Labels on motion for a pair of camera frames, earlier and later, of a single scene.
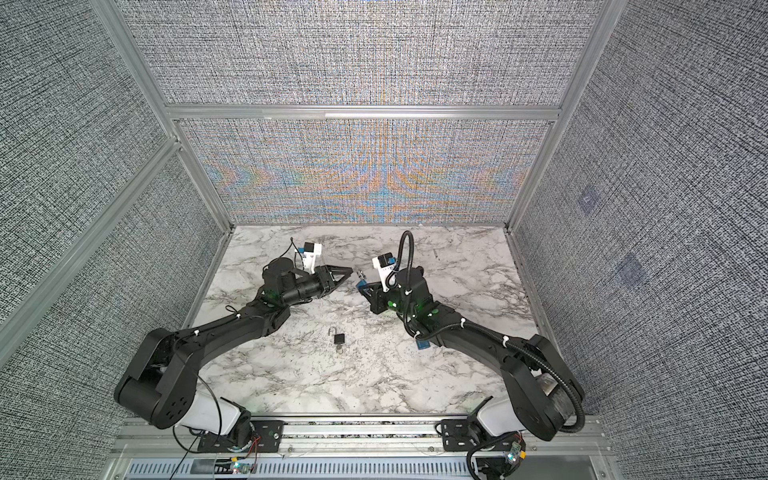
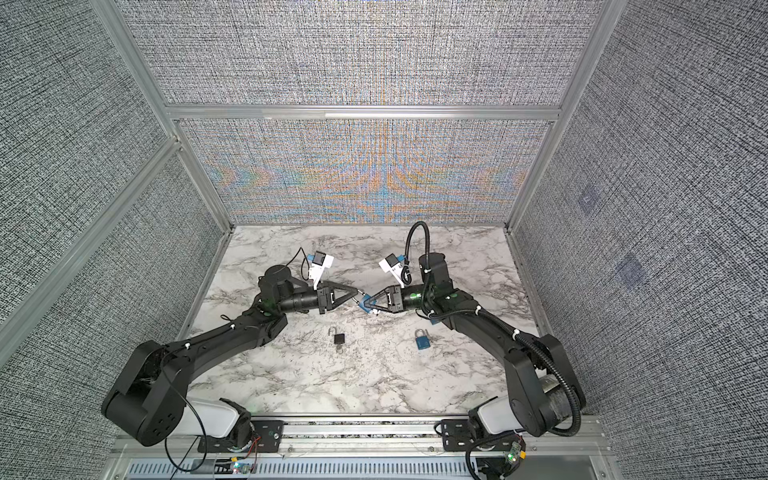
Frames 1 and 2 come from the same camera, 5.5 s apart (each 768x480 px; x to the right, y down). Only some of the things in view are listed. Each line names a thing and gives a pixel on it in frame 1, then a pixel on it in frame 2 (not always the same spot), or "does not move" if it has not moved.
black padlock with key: [339, 339] does not move
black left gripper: [325, 279] → [329, 293]
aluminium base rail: [355, 449] does not move
